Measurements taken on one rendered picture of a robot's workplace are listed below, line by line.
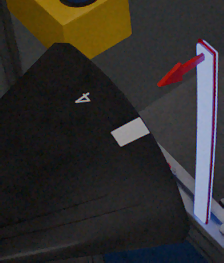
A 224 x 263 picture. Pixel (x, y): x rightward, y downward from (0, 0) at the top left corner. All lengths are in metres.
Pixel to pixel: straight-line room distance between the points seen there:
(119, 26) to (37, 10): 0.11
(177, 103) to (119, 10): 1.24
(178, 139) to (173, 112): 0.09
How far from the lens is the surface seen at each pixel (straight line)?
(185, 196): 1.08
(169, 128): 2.21
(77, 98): 0.77
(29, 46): 1.76
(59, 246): 0.71
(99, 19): 1.02
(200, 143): 0.92
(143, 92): 2.14
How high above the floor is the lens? 1.78
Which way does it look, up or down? 52 degrees down
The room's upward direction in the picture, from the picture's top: 8 degrees counter-clockwise
